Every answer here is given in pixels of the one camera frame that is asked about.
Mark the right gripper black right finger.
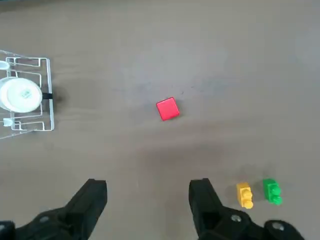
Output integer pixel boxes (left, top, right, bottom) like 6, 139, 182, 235
188, 178, 307, 240

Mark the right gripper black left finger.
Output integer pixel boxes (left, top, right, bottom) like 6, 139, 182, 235
0, 178, 109, 240

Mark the red wooden cube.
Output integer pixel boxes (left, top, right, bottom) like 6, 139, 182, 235
155, 96, 181, 122

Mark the yellow plastic building brick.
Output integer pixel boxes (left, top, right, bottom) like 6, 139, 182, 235
236, 182, 255, 209

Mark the green plastic building brick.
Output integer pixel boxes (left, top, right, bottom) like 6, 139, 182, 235
262, 178, 283, 206

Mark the white ceramic cup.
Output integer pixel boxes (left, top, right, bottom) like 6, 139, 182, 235
0, 77, 43, 113

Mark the white wire cup rack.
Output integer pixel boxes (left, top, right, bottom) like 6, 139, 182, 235
0, 49, 55, 140

